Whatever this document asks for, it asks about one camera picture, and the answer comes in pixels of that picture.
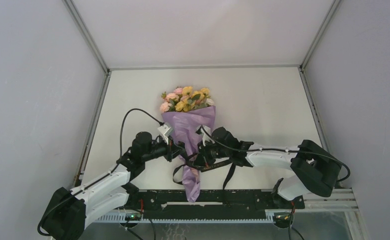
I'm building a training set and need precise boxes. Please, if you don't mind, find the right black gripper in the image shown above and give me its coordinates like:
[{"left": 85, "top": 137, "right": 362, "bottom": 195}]
[{"left": 193, "top": 138, "right": 231, "bottom": 168}]

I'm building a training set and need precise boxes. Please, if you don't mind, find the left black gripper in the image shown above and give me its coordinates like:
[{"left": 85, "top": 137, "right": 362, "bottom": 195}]
[{"left": 142, "top": 134, "right": 185, "bottom": 162}]

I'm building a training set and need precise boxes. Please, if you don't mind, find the black strap loop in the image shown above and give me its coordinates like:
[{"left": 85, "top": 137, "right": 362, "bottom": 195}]
[{"left": 172, "top": 152, "right": 238, "bottom": 203}]

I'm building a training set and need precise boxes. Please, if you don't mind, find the pink purple wrapping paper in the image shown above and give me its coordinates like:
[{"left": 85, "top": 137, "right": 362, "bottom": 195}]
[{"left": 161, "top": 106, "right": 216, "bottom": 203}]

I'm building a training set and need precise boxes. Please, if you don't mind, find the white pink rose stem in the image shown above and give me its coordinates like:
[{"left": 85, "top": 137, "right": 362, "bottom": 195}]
[{"left": 205, "top": 98, "right": 215, "bottom": 107}]

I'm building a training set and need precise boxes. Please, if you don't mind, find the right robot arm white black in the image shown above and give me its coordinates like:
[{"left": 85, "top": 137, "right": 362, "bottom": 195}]
[{"left": 193, "top": 125, "right": 351, "bottom": 208}]

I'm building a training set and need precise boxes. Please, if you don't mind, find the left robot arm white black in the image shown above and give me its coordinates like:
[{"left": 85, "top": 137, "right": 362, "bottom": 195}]
[{"left": 37, "top": 131, "right": 186, "bottom": 240}]

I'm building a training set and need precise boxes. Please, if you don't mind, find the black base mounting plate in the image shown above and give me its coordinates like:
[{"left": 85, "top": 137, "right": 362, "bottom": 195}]
[{"left": 125, "top": 189, "right": 305, "bottom": 218}]

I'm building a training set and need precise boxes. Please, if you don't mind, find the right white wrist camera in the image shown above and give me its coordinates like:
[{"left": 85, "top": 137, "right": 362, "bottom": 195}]
[{"left": 199, "top": 125, "right": 213, "bottom": 146}]

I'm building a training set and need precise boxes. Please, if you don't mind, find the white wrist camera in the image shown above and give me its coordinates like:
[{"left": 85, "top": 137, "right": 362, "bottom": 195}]
[
  {"left": 199, "top": 125, "right": 213, "bottom": 146},
  {"left": 157, "top": 122, "right": 173, "bottom": 145}
]

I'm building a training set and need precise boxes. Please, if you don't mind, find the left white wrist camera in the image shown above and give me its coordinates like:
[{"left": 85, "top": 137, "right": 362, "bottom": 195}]
[{"left": 157, "top": 122, "right": 173, "bottom": 145}]

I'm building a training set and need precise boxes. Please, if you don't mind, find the white slotted cable duct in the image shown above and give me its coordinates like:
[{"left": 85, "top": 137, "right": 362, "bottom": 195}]
[{"left": 94, "top": 212, "right": 276, "bottom": 224}]

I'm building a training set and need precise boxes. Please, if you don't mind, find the aluminium frame rail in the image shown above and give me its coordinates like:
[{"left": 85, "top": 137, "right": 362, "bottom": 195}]
[{"left": 109, "top": 64, "right": 301, "bottom": 72}]

